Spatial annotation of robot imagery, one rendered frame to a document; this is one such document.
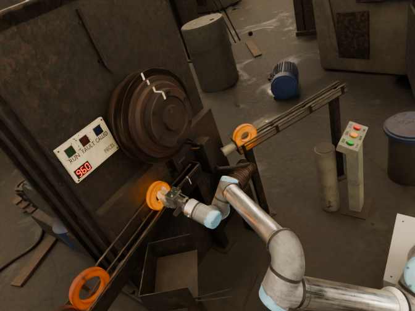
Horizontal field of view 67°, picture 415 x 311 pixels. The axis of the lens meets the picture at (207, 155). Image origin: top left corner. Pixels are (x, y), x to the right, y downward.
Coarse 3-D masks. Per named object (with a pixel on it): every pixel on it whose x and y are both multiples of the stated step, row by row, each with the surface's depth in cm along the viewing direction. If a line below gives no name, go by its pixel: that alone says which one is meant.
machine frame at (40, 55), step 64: (64, 0) 126; (128, 0) 149; (0, 64) 111; (64, 64) 129; (128, 64) 154; (0, 128) 139; (64, 128) 132; (192, 128) 190; (64, 192) 145; (128, 192) 157; (192, 192) 198
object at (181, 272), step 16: (176, 240) 143; (192, 240) 144; (160, 256) 150; (176, 256) 148; (192, 256) 145; (144, 272) 133; (160, 272) 144; (176, 272) 142; (192, 272) 139; (144, 288) 129; (160, 288) 138; (176, 288) 136; (192, 288) 134; (160, 304) 127; (176, 304) 127; (192, 304) 127
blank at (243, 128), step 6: (240, 126) 190; (246, 126) 190; (252, 126) 191; (234, 132) 192; (240, 132) 190; (252, 132) 193; (234, 138) 192; (240, 138) 193; (246, 138) 197; (240, 144) 195
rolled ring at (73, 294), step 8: (88, 272) 136; (96, 272) 138; (104, 272) 142; (80, 280) 133; (104, 280) 142; (72, 288) 132; (80, 288) 134; (72, 296) 131; (96, 296) 142; (72, 304) 134; (80, 304) 135; (88, 304) 138
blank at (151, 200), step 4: (152, 184) 163; (156, 184) 162; (160, 184) 164; (164, 184) 166; (148, 188) 162; (152, 188) 160; (156, 188) 162; (160, 188) 164; (168, 188) 169; (148, 192) 161; (152, 192) 160; (156, 192) 162; (148, 196) 160; (152, 196) 160; (148, 200) 160; (152, 200) 161; (156, 200) 163; (148, 204) 162; (152, 204) 161; (156, 204) 163; (160, 204) 166; (152, 208) 163; (156, 208) 164; (160, 208) 166
